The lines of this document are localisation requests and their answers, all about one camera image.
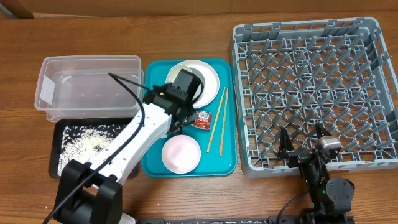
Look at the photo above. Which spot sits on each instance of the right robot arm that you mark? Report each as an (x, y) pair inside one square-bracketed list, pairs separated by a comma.
[(331, 197)]

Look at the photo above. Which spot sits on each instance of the white paper cup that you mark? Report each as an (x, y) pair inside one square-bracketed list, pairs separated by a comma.
[(175, 70)]

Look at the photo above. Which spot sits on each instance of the red snack wrapper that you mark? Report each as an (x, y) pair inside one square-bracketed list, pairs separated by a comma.
[(203, 120)]

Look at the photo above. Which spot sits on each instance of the pink bowl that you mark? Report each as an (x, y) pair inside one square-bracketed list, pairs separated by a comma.
[(181, 154)]

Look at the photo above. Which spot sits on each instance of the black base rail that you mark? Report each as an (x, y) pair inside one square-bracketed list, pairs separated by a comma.
[(268, 220)]

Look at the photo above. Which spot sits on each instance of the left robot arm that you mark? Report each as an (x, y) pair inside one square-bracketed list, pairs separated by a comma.
[(92, 192)]

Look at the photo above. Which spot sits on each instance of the teal serving tray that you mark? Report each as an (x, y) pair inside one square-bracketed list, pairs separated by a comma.
[(210, 164)]

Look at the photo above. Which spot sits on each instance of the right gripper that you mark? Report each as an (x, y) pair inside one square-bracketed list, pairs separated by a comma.
[(285, 150)]

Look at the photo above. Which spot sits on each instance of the clear plastic bin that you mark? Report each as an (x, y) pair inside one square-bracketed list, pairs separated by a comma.
[(89, 86)]

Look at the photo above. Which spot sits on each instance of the grey dishwasher rack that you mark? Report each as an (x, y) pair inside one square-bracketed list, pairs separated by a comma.
[(294, 75)]

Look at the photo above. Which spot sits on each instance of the pile of rice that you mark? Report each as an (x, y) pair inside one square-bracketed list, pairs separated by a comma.
[(82, 142)]

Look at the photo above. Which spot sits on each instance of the right wooden chopstick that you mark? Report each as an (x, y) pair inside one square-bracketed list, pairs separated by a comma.
[(224, 121)]

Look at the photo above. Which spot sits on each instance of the wooden chopstick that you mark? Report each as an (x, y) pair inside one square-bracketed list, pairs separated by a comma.
[(224, 121), (215, 122)]

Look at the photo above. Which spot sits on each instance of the white round plate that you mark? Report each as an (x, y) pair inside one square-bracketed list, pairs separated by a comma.
[(208, 76)]

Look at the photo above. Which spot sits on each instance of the black plastic tray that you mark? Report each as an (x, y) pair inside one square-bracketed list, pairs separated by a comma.
[(57, 136)]

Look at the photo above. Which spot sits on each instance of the left wooden chopstick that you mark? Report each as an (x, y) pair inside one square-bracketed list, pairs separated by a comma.
[(215, 122)]

